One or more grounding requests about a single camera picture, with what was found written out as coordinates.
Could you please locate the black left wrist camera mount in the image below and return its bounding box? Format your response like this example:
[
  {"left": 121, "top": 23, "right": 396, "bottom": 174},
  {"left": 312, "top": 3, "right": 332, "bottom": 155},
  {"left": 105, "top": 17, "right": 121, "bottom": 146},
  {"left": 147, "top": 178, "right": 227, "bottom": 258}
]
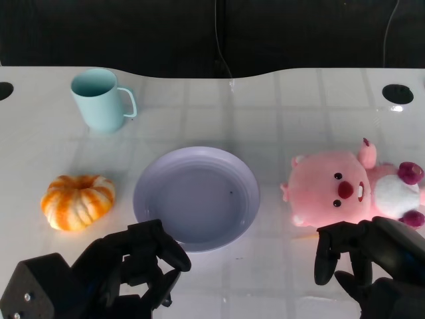
[{"left": 0, "top": 252, "right": 76, "bottom": 319}]

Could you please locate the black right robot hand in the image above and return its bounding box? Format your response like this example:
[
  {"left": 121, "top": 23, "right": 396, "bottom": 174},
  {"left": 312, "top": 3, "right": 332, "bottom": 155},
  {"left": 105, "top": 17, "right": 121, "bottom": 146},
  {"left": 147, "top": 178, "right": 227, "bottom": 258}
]
[{"left": 313, "top": 215, "right": 425, "bottom": 319}]

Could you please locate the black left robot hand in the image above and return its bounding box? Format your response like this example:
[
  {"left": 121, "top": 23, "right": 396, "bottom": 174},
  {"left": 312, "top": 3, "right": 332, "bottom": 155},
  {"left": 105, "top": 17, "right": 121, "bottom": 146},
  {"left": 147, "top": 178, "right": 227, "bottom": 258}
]
[{"left": 70, "top": 219, "right": 193, "bottom": 319}]

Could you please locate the light blue plastic mug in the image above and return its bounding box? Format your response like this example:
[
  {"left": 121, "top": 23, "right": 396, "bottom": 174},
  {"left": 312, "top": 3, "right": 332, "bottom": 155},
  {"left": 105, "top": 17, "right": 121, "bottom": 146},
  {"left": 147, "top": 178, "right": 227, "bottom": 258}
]
[{"left": 70, "top": 68, "right": 138, "bottom": 135}]

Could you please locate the lavender plastic plate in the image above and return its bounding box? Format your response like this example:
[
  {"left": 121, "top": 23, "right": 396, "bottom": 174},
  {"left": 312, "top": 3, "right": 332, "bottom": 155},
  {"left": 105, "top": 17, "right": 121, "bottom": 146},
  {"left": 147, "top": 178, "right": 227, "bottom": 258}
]
[{"left": 133, "top": 146, "right": 261, "bottom": 253}]

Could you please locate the thin white cable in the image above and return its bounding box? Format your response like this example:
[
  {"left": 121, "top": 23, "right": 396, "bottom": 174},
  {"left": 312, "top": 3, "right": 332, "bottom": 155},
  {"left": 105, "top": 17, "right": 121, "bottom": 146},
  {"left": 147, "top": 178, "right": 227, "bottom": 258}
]
[
  {"left": 214, "top": 0, "right": 234, "bottom": 80},
  {"left": 382, "top": 0, "right": 400, "bottom": 68}
]

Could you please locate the orange white striped pumpkin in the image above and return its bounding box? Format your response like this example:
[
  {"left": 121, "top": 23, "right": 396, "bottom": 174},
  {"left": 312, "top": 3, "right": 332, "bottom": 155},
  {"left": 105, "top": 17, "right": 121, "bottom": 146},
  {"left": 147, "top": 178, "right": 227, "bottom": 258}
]
[{"left": 41, "top": 174, "right": 116, "bottom": 232}]

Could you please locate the pink plush doll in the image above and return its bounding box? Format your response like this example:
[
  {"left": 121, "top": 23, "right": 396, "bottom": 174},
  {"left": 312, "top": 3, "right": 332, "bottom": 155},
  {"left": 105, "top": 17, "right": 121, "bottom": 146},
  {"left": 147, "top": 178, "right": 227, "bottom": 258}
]
[{"left": 279, "top": 137, "right": 425, "bottom": 229}]

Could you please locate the black table cable hole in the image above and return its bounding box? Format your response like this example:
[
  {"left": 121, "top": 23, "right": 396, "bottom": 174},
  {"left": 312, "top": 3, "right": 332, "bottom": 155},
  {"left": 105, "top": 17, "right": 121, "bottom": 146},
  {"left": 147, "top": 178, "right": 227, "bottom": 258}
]
[
  {"left": 381, "top": 84, "right": 414, "bottom": 104},
  {"left": 0, "top": 82, "right": 15, "bottom": 101}
]

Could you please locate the black backdrop curtain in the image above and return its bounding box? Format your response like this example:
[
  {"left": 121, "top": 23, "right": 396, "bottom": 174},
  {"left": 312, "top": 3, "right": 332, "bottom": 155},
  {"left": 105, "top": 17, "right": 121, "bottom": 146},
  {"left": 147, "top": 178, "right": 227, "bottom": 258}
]
[{"left": 0, "top": 0, "right": 425, "bottom": 80}]

